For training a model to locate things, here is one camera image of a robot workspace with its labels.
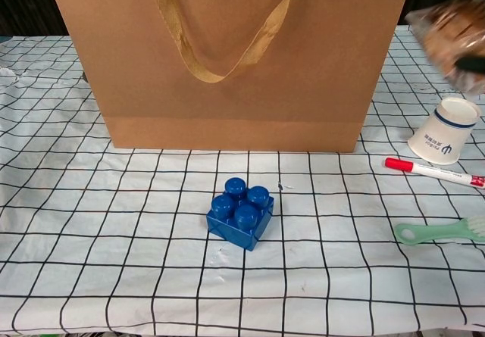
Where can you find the brown paper bag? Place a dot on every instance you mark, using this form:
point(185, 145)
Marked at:
point(227, 98)

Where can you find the packaged round bread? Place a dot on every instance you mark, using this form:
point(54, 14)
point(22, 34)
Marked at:
point(451, 30)

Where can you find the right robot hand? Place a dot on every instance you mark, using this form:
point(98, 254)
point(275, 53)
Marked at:
point(473, 64)

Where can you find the blue building block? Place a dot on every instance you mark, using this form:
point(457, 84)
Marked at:
point(238, 216)

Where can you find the green plastic brush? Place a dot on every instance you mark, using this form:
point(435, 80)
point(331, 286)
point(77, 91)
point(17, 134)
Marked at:
point(435, 233)

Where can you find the blue checkered tablecloth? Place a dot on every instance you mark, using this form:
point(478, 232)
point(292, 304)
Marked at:
point(151, 276)

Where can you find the white paper cup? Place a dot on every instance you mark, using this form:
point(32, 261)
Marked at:
point(443, 132)

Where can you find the red and white marker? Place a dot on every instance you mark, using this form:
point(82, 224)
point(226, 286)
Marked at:
point(435, 170)

